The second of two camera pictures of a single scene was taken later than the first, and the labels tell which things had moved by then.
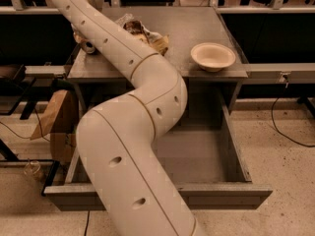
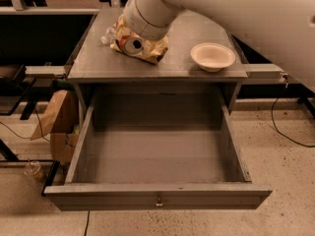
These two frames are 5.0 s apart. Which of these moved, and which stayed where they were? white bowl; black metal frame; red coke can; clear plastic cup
Moved: red coke can
Stayed: white bowl; black metal frame; clear plastic cup
